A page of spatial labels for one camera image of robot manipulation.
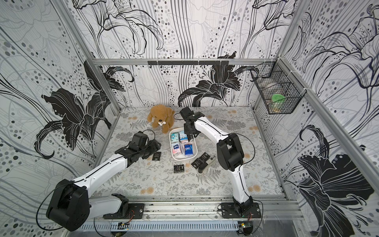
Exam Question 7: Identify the black long tissue pack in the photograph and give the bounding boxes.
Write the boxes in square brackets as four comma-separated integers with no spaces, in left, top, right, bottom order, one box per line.
[191,152,210,169]

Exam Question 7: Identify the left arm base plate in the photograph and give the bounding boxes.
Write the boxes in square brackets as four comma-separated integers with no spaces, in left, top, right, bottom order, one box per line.
[103,194,145,220]

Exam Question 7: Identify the teal cartoon tissue pack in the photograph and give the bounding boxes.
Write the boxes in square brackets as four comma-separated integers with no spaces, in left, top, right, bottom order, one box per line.
[170,132,180,144]

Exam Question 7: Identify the white slotted cable duct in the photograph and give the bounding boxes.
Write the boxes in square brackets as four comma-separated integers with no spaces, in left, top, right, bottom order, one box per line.
[110,221,239,232]

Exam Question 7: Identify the pink Tempo tissue pack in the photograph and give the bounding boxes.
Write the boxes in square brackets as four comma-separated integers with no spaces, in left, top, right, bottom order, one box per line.
[171,142,182,156]

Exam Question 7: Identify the black square tissue pack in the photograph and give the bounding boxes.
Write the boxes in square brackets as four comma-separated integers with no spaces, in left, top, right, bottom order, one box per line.
[174,164,185,174]

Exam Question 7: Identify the blue Tempo tissue pack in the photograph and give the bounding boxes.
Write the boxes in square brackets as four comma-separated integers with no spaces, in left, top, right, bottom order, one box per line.
[184,144,193,157]

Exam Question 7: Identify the brown teddy bear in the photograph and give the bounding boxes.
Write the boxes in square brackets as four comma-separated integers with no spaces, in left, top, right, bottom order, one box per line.
[147,104,175,134]

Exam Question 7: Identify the black wire basket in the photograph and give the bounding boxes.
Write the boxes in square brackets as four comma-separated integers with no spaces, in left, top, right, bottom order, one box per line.
[250,59,303,115]

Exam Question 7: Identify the light blue tissue pack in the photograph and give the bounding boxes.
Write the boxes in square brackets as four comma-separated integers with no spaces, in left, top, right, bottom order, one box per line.
[179,130,189,143]

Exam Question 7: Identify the grey black stapler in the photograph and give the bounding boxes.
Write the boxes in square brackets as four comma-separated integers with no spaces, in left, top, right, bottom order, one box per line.
[197,157,217,174]

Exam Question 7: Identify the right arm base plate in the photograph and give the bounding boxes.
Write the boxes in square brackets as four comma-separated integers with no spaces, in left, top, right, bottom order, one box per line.
[217,202,262,219]

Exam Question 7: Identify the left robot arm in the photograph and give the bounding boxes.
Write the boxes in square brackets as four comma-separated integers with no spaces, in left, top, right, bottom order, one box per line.
[46,131,161,232]

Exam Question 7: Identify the green lidded cup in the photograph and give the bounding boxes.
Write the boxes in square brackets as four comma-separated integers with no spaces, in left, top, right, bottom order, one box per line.
[271,94,286,112]

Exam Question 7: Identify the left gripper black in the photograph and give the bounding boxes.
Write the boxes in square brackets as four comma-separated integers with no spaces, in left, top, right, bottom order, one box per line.
[138,139,162,159]

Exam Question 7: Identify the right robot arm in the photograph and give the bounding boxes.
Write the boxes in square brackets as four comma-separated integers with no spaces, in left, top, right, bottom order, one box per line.
[180,107,254,216]

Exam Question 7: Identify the white plastic storage box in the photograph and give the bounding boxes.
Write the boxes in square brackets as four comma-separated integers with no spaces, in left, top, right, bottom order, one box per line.
[169,127,198,162]

